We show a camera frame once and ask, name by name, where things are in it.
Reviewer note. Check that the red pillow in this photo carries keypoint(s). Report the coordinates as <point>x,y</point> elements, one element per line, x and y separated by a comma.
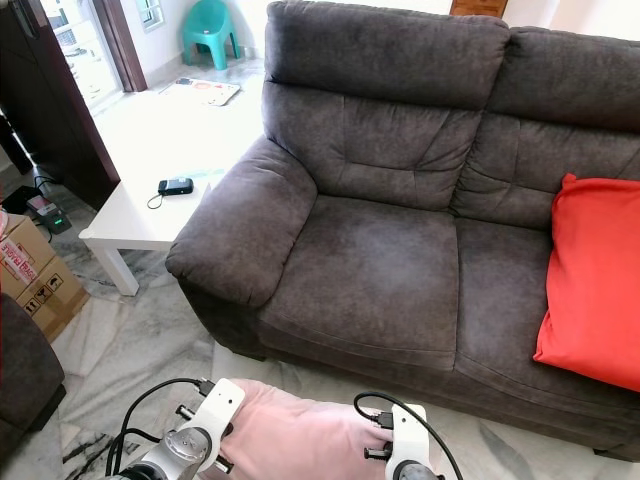
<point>595,280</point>

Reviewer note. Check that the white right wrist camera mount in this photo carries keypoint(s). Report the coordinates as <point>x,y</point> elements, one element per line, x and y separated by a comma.
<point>408,435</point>

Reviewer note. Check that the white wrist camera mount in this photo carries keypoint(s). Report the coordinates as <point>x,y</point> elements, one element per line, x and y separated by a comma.
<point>222,408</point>
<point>408,435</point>

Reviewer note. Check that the white louvre window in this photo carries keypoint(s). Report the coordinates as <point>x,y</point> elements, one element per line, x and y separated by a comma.
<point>150,12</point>

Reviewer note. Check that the dark grey fabric sofa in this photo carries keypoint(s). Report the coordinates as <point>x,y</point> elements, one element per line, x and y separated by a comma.
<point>370,270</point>

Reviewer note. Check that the brown door frame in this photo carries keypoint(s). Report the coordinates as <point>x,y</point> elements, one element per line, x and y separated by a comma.
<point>120,42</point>

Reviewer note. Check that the black charger with green light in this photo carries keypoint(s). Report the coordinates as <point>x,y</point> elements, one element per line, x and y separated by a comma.
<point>48,212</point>

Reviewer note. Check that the dark wooden door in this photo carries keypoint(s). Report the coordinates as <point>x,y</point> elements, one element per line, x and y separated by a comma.
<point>60,100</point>

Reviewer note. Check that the teal plastic chair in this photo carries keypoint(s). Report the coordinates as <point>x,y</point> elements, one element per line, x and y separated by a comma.
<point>212,30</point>

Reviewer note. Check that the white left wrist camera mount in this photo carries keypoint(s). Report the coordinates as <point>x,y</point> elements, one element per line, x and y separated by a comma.
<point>222,408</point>

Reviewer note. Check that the cardboard box with red print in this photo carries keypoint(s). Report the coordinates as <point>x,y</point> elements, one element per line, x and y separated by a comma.
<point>25,258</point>

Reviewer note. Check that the printed floor mat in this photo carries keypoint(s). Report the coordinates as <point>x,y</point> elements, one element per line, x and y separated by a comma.
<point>202,91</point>

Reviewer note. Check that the brown wooden cabinet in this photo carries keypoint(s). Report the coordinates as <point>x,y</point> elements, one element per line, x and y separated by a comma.
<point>478,7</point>

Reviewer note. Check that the white side table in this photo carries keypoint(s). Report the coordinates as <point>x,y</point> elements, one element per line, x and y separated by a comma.
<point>135,225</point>

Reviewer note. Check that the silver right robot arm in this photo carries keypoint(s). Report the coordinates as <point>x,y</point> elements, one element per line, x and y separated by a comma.
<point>415,474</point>

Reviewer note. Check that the pink cat face pillow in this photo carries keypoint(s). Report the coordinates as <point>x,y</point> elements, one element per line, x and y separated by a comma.
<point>305,435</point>

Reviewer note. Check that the dark grey fabric armchair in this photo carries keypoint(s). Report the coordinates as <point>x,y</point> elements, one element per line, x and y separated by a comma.
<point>25,380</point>

